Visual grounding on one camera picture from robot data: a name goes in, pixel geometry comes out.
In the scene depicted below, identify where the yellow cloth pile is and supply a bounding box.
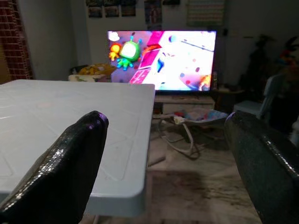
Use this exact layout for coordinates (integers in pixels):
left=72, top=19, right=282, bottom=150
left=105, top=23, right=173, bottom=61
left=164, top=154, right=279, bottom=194
left=79, top=63, right=115, bottom=77

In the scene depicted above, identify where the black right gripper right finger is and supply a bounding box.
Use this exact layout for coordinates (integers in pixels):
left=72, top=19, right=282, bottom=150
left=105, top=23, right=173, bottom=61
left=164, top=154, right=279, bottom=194
left=224, top=111, right=299, bottom=224

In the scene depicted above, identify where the red brick tile strip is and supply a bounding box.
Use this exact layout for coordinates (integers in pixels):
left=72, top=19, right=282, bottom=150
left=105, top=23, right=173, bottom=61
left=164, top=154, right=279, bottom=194
left=0, top=0, right=33, bottom=81

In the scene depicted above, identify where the pale wall chart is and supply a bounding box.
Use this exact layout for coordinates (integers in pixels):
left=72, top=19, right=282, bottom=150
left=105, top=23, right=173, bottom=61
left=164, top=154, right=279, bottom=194
left=186, top=0, right=225, bottom=27

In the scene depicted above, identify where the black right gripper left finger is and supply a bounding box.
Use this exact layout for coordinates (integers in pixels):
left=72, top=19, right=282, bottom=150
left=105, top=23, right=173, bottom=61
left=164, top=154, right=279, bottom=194
left=0, top=110, right=109, bottom=224

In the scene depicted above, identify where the white plastic table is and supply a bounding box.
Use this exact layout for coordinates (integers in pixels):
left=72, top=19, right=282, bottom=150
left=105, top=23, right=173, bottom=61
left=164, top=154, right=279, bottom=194
left=0, top=79, right=156, bottom=217

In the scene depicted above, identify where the tall colourful wall poster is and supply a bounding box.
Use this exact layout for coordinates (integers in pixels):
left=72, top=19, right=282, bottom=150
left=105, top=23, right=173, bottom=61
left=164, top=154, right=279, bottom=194
left=144, top=0, right=163, bottom=25

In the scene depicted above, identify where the blue baby bouncer seat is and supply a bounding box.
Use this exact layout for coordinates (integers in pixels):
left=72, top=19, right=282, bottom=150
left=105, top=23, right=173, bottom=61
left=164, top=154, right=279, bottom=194
left=158, top=109, right=228, bottom=159

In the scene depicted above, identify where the light blue plastic chair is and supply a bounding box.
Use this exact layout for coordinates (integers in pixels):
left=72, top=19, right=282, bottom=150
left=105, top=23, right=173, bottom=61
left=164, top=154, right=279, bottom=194
left=233, top=74, right=281, bottom=119

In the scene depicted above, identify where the white television stand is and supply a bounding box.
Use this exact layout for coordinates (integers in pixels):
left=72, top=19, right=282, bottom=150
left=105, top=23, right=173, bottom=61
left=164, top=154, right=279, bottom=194
left=154, top=94, right=215, bottom=115

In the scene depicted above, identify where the flat screen television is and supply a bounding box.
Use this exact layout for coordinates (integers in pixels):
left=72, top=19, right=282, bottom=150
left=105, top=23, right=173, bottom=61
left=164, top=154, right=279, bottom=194
left=107, top=30, right=217, bottom=92

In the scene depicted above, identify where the small colourful wall poster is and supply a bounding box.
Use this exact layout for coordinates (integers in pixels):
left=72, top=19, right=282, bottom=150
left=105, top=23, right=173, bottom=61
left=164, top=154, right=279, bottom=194
left=88, top=0, right=103, bottom=18
left=121, top=0, right=136, bottom=17
left=104, top=0, right=120, bottom=17

